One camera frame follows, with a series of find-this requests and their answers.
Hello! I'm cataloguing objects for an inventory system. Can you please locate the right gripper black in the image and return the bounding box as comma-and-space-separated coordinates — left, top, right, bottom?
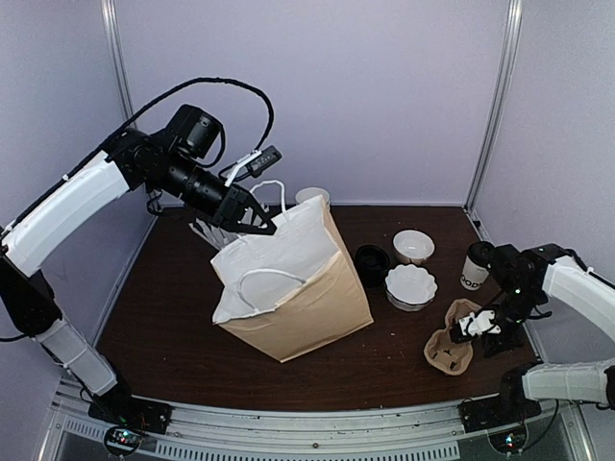
481, 285, 542, 360

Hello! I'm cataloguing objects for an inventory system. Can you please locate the stack of white paper cups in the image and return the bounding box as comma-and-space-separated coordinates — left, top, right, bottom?
295, 186, 330, 205

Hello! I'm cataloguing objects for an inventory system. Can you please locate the brown cardboard cup carrier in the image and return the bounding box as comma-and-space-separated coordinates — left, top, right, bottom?
424, 299, 480, 376

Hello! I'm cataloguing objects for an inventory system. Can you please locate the brown paper takeout bag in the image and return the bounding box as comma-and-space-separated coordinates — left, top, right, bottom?
210, 196, 373, 363

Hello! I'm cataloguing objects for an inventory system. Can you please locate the single white paper cup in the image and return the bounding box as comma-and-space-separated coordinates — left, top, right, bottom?
460, 255, 489, 291

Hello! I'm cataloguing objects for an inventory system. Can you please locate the black lid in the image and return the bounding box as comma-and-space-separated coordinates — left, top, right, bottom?
467, 241, 495, 268

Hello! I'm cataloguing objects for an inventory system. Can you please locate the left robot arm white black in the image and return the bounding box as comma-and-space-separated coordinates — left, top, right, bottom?
1, 124, 276, 426

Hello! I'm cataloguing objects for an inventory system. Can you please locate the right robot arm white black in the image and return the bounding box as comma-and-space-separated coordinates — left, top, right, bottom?
475, 243, 614, 425

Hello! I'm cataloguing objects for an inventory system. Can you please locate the bundle of wrapped white straws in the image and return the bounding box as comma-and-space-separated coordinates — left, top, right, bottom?
188, 218, 233, 250

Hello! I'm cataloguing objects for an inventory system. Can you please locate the stack of black cup lids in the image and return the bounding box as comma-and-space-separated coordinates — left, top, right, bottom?
354, 245, 390, 288

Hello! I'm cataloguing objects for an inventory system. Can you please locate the white scalloped bowl black rim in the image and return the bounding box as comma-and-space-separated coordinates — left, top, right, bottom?
384, 264, 438, 312

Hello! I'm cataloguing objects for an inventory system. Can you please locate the plain white round bowl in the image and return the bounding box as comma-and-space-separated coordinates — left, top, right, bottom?
392, 230, 435, 266

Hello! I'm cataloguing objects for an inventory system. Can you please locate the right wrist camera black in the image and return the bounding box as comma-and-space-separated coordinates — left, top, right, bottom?
487, 244, 521, 288

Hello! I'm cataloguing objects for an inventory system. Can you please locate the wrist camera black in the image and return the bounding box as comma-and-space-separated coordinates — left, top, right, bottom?
487, 244, 521, 288
166, 105, 226, 167

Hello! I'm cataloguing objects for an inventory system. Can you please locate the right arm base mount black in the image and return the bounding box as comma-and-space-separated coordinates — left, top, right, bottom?
458, 379, 542, 433

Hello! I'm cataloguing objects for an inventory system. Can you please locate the aluminium front rail frame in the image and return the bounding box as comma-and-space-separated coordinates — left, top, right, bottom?
34, 378, 598, 460

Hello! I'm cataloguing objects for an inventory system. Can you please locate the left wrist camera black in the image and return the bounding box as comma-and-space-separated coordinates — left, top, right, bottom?
166, 105, 226, 167

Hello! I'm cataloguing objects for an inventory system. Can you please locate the right aluminium corner post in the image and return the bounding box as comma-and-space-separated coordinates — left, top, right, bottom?
464, 0, 524, 215

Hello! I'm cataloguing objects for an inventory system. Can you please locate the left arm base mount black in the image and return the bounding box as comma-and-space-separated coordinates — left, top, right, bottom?
87, 380, 172, 435

